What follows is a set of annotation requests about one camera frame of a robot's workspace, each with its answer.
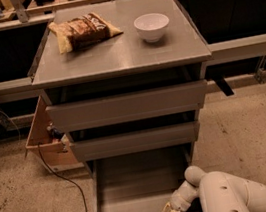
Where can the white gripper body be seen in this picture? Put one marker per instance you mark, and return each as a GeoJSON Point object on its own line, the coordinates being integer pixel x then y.
{"type": "Point", "coordinates": [179, 202]}

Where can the grey bottom drawer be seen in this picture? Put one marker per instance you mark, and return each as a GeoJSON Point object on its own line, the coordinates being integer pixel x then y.
{"type": "Point", "coordinates": [139, 182]}

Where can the grey drawer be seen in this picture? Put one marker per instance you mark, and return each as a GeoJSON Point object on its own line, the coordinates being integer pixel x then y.
{"type": "Point", "coordinates": [139, 182]}
{"type": "Point", "coordinates": [128, 107]}
{"type": "Point", "coordinates": [117, 145]}

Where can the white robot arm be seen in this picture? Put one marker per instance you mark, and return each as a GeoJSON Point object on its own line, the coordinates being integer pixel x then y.
{"type": "Point", "coordinates": [217, 192]}

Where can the grey middle drawer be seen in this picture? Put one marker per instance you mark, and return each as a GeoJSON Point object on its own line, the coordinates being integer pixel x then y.
{"type": "Point", "coordinates": [117, 145]}

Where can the grey top drawer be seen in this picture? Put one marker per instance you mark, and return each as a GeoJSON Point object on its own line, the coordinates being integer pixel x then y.
{"type": "Point", "coordinates": [128, 107]}

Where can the grey drawer cabinet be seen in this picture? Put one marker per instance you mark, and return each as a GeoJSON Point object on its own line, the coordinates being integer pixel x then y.
{"type": "Point", "coordinates": [123, 64]}

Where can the cardboard box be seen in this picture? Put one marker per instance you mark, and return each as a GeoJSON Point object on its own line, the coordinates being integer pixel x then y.
{"type": "Point", "coordinates": [48, 149]}

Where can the white bowl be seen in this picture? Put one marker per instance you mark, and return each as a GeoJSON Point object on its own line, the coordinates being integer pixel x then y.
{"type": "Point", "coordinates": [151, 27]}

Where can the brown chip bag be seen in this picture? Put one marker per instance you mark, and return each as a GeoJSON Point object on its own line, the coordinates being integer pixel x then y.
{"type": "Point", "coordinates": [82, 32]}

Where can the grey metal rail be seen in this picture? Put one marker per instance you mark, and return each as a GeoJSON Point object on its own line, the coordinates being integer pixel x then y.
{"type": "Point", "coordinates": [224, 52]}

